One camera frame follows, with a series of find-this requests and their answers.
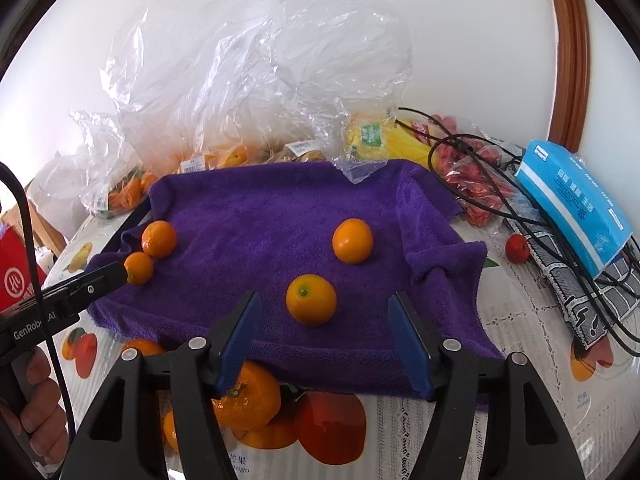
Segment pile of bagged mandarins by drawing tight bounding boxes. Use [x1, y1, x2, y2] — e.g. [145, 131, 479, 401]
[107, 165, 158, 213]

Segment person's left hand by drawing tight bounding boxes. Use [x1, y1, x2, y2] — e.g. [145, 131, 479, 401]
[20, 347, 69, 466]

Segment white plastic bag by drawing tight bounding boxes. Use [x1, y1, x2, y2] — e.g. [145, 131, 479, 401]
[25, 152, 101, 233]

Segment small orange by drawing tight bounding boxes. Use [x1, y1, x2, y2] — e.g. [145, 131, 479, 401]
[332, 218, 374, 265]
[163, 409, 181, 453]
[123, 252, 155, 286]
[285, 274, 337, 325]

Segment large clear plastic bag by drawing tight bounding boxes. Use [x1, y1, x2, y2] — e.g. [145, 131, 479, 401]
[102, 0, 416, 183]

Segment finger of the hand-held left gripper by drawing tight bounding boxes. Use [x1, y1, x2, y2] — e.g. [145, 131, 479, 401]
[40, 261, 129, 322]

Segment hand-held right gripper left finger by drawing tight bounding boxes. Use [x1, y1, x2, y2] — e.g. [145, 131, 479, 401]
[60, 290, 263, 480]

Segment brown wooden door frame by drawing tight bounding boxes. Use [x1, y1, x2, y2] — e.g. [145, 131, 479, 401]
[545, 0, 588, 153]

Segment yellow packet with green label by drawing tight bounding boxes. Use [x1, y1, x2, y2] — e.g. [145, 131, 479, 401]
[345, 112, 401, 161]

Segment pile of bagged oranges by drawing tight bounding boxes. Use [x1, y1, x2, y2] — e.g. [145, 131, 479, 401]
[170, 140, 331, 171]

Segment black cables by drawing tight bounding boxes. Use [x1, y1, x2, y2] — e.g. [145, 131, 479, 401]
[395, 107, 640, 358]

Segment small clear plastic bag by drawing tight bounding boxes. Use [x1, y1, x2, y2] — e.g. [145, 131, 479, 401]
[69, 109, 161, 218]

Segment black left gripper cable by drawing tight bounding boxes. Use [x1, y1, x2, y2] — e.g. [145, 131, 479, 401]
[0, 160, 78, 441]

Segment black white patterned pouch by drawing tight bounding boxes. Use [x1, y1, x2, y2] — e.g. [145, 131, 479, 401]
[517, 217, 640, 351]

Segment red paper bag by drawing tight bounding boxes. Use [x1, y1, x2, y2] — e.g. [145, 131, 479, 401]
[0, 225, 48, 313]

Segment large mandarin orange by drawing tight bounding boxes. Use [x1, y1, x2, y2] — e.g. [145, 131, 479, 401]
[212, 360, 282, 432]
[120, 338, 167, 358]
[141, 220, 178, 260]

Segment black tray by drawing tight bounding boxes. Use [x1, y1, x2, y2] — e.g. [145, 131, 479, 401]
[100, 195, 153, 256]

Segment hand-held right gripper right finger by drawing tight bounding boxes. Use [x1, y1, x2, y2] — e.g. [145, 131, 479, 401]
[387, 291, 586, 480]

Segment blue tissue pack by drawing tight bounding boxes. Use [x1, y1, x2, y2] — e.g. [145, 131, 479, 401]
[515, 140, 633, 278]

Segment bag of red fruits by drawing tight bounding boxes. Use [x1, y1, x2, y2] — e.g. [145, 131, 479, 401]
[430, 115, 518, 228]

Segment small red fruit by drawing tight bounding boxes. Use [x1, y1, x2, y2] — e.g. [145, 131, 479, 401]
[505, 233, 531, 263]

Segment fruit printed lace tablecloth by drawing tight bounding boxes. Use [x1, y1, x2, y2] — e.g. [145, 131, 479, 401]
[50, 205, 640, 480]

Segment purple towel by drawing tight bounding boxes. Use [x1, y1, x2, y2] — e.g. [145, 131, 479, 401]
[87, 159, 506, 413]

